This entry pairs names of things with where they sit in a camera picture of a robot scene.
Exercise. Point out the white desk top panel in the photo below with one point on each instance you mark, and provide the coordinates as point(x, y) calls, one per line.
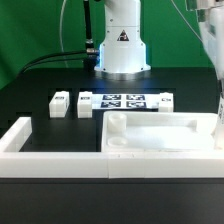
point(131, 131)

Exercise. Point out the white U-shaped fence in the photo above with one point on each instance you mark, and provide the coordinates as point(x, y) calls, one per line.
point(162, 164)

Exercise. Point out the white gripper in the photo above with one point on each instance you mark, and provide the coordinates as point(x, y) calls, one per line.
point(210, 18)

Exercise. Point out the sheet with four markers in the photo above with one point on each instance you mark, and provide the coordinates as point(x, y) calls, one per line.
point(125, 101)

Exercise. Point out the black vertical pole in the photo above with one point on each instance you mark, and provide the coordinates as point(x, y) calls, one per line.
point(88, 63)

